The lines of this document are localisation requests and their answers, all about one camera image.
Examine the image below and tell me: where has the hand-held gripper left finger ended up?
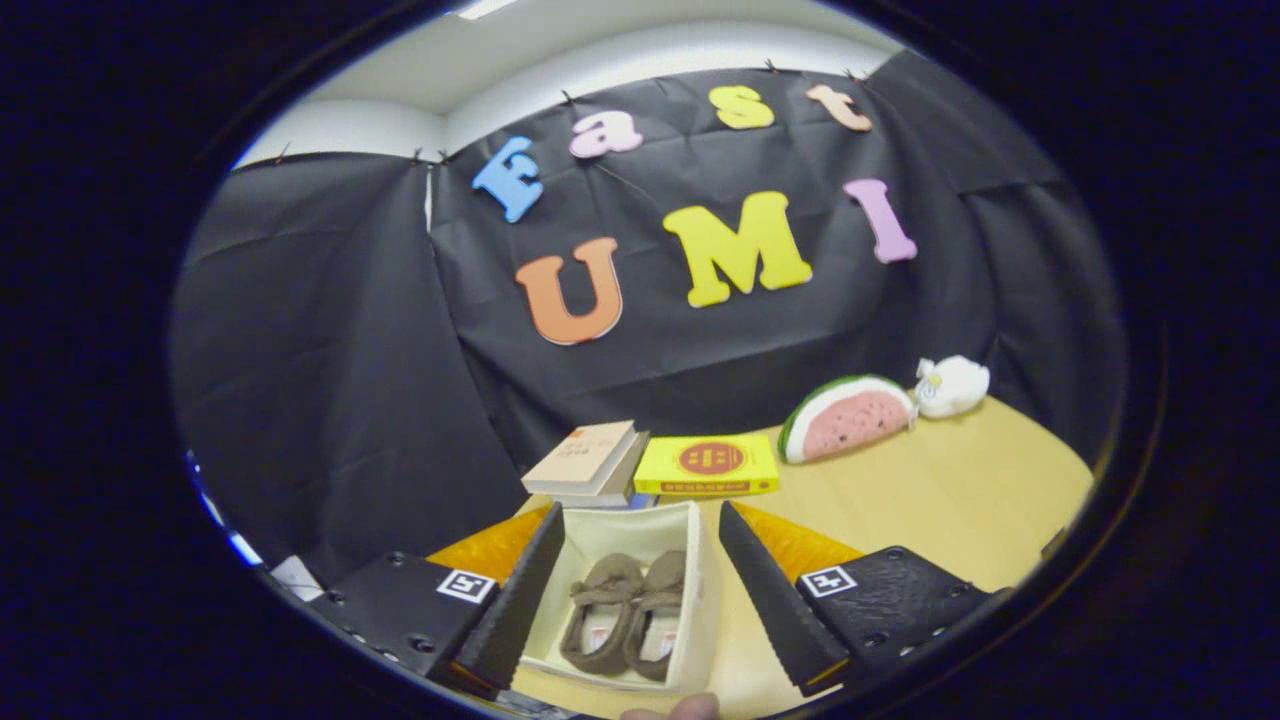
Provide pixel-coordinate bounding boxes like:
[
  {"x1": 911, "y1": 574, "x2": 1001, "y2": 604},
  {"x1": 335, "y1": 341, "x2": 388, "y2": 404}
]
[{"x1": 308, "y1": 502, "x2": 566, "y2": 701}]

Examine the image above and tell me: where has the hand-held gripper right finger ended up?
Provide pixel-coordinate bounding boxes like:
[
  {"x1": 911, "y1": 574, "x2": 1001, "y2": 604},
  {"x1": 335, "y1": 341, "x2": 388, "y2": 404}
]
[{"x1": 718, "y1": 500, "x2": 991, "y2": 698}]

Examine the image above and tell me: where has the brown fuzzy shoe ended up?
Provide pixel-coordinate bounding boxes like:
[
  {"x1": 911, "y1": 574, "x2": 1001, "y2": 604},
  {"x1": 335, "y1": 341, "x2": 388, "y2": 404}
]
[
  {"x1": 560, "y1": 553, "x2": 646, "y2": 676},
  {"x1": 622, "y1": 550, "x2": 689, "y2": 683}
]

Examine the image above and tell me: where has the beige storage box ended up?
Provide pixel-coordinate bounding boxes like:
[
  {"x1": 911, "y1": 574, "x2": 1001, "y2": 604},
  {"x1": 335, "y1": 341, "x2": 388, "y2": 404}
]
[{"x1": 520, "y1": 500, "x2": 723, "y2": 696}]

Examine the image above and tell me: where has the yellow book with red circle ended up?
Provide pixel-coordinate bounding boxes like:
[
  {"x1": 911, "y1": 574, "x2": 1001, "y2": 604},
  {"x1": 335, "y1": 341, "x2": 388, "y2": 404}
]
[{"x1": 633, "y1": 433, "x2": 781, "y2": 498}]

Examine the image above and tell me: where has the grey book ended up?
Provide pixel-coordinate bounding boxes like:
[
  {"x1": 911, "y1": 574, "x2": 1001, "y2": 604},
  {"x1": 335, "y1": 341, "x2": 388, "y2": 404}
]
[{"x1": 560, "y1": 430, "x2": 651, "y2": 506}]

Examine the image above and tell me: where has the watermelon slice plush toy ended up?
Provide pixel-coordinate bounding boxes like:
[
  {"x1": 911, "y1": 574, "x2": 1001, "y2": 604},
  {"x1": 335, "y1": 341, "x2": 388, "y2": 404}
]
[{"x1": 778, "y1": 375, "x2": 917, "y2": 465}]

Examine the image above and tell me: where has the white plush toy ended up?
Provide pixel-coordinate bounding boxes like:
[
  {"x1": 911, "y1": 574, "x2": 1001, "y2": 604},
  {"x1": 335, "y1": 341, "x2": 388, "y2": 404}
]
[{"x1": 914, "y1": 355, "x2": 991, "y2": 420}]

